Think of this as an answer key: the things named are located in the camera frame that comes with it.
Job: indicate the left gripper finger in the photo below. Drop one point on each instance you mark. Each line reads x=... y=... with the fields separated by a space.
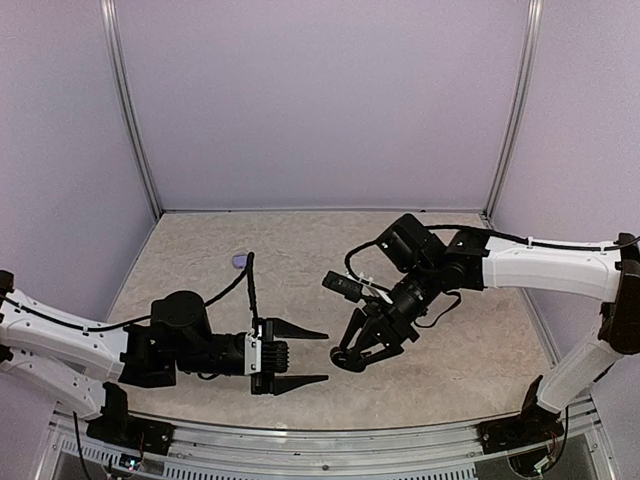
x=287 y=330
x=285 y=384

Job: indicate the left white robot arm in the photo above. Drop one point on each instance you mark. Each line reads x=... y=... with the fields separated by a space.
x=84 y=362

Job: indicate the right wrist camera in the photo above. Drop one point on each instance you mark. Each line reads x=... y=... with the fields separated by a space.
x=355 y=290

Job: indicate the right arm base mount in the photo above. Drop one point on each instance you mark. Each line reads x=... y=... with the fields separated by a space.
x=533 y=424

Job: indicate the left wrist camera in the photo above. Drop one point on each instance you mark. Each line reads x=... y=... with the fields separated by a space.
x=264 y=356

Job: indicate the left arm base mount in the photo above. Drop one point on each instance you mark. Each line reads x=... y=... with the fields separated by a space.
x=116 y=426

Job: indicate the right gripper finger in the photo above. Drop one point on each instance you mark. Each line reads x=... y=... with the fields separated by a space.
x=359 y=357
x=355 y=338

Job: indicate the aluminium frame post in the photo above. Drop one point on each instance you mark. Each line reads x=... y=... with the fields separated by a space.
x=125 y=99
x=517 y=108

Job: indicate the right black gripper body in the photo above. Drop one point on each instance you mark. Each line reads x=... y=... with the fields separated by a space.
x=399 y=326

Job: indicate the black earbud charging case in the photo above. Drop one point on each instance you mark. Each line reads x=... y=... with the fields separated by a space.
x=338 y=357

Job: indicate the lilac earbud charging case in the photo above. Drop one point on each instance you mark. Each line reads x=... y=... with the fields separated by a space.
x=240 y=261

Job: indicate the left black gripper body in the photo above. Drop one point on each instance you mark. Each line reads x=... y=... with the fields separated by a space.
x=258 y=383

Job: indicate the front aluminium rail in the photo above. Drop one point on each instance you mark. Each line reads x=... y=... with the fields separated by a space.
x=443 y=451

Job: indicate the right aluminium frame post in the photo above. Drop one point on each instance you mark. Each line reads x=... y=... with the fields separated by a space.
x=517 y=108

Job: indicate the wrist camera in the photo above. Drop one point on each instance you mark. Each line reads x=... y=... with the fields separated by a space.
x=355 y=290
x=264 y=356

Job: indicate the left aluminium frame post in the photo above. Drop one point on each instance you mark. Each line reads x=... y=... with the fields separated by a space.
x=125 y=99

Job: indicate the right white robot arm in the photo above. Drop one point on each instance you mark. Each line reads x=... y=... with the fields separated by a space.
x=477 y=259

